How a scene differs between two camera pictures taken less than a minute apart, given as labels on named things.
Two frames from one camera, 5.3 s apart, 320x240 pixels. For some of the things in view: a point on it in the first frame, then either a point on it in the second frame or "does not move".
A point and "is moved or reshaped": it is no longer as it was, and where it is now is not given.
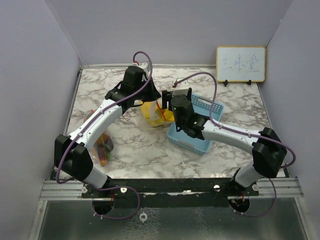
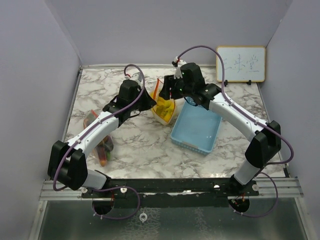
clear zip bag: x=149 y=115 is moved or reshaped
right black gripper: x=167 y=96 → x=169 y=82
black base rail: x=175 y=193 does not move
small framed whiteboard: x=240 y=64 does not move
